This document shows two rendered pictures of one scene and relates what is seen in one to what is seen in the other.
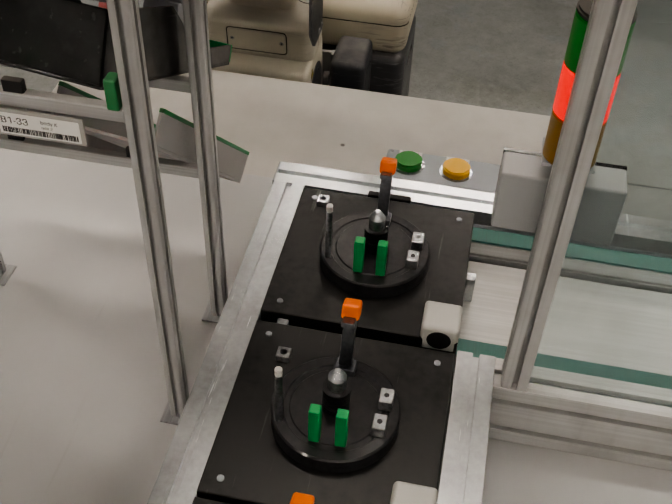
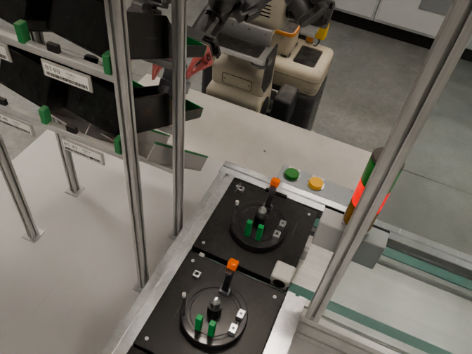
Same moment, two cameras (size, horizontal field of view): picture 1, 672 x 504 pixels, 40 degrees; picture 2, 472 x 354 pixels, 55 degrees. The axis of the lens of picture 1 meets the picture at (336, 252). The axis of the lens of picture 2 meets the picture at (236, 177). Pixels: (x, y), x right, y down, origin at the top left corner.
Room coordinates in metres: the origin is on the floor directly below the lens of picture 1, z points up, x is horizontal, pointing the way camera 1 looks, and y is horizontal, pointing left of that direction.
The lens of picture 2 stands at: (0.18, -0.07, 1.87)
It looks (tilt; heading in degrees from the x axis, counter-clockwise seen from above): 48 degrees down; 8
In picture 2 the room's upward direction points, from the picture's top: 8 degrees clockwise
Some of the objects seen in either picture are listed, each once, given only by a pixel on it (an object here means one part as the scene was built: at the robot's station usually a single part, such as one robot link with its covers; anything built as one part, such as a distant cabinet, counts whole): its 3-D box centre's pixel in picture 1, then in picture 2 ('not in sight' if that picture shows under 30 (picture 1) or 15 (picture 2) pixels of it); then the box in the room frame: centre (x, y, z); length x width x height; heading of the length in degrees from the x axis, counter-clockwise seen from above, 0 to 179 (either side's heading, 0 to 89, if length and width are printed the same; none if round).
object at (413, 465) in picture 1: (336, 394); (214, 307); (0.59, -0.01, 1.01); 0.24 x 0.24 x 0.13; 80
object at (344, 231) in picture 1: (374, 252); (258, 225); (0.85, -0.05, 0.98); 0.14 x 0.14 x 0.02
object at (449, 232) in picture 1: (373, 263); (258, 230); (0.85, -0.05, 0.96); 0.24 x 0.24 x 0.02; 80
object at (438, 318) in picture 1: (440, 326); (282, 275); (0.73, -0.13, 0.97); 0.05 x 0.05 x 0.04; 80
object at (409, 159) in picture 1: (408, 163); (291, 175); (1.06, -0.10, 0.96); 0.04 x 0.04 x 0.02
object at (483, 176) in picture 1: (453, 187); (312, 191); (1.04, -0.17, 0.93); 0.21 x 0.07 x 0.06; 80
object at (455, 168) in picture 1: (456, 170); (315, 184); (1.04, -0.17, 0.96); 0.04 x 0.04 x 0.02
